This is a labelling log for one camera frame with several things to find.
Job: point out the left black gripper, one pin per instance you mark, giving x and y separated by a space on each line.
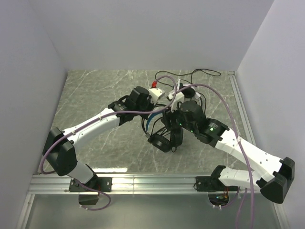
150 112

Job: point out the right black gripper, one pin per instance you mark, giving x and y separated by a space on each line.
170 117

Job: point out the black blue headphones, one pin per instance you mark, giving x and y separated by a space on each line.
165 139

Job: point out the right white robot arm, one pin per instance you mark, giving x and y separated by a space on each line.
269 174

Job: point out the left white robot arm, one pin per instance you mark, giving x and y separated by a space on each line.
62 145

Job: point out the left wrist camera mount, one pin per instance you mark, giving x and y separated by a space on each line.
156 93

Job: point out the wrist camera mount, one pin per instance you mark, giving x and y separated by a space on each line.
178 98
156 93

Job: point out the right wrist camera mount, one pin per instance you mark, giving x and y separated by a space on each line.
178 98

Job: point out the aluminium right side rail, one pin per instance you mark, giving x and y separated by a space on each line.
249 136

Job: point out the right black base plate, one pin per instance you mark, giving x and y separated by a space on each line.
209 184

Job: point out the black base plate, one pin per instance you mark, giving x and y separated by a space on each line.
209 184
103 184

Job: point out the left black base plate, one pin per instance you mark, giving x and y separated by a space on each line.
103 184

